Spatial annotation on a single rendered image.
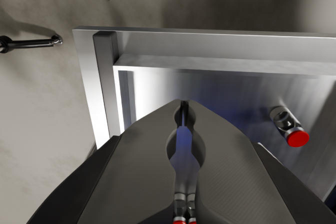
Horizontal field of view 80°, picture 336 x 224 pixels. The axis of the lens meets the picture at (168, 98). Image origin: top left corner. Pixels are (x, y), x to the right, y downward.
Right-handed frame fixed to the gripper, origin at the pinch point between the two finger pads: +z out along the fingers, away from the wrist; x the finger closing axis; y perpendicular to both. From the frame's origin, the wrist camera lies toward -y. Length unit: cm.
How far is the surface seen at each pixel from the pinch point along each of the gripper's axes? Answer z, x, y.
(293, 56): 10.3, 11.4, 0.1
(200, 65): 7.9, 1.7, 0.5
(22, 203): 98, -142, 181
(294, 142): 5.5, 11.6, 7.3
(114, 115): 8.2, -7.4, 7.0
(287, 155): 10.0, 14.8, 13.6
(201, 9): 98, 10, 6
